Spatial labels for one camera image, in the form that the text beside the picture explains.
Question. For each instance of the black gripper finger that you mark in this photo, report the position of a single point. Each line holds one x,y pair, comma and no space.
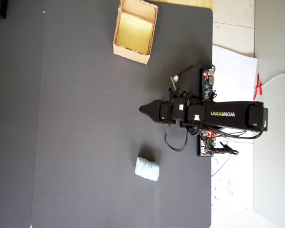
150,109

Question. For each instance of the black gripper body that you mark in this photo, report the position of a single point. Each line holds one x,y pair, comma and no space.
164,111

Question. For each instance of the light blue block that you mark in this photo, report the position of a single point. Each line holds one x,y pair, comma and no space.
147,169

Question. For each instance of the black WOWROBO robot arm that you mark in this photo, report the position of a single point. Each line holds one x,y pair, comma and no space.
223,114

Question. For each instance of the open cardboard box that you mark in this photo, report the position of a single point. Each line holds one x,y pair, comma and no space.
135,28

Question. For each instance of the blue circuit board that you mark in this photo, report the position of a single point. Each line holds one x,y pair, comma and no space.
207,83

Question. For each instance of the motor driver circuit board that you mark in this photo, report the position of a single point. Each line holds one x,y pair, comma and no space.
205,145

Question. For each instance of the dark grey table mat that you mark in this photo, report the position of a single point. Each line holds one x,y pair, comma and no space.
14,118
90,118

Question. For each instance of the black power plug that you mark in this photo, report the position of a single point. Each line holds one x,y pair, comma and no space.
224,151

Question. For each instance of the white paper sheet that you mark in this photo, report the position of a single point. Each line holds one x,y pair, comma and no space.
232,78

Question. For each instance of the small red paper decoration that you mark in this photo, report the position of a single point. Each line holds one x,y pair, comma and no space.
258,86

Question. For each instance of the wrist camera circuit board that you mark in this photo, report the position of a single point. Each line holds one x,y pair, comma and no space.
174,83

